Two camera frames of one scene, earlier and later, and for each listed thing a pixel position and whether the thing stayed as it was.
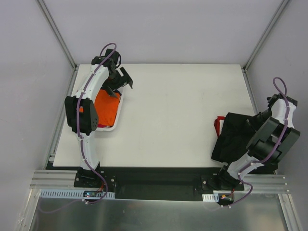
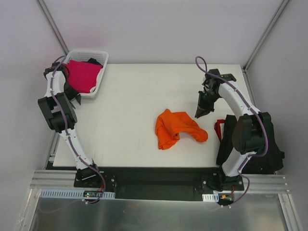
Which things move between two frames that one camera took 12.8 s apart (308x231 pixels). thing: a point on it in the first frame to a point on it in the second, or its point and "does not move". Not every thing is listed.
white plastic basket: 119,115 to 100,57
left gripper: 119,82 to 72,94
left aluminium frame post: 57,33 does not move
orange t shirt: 106,107 to 169,125
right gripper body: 251,122 to 205,104
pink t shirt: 103,126 to 83,75
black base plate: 154,183 does not move
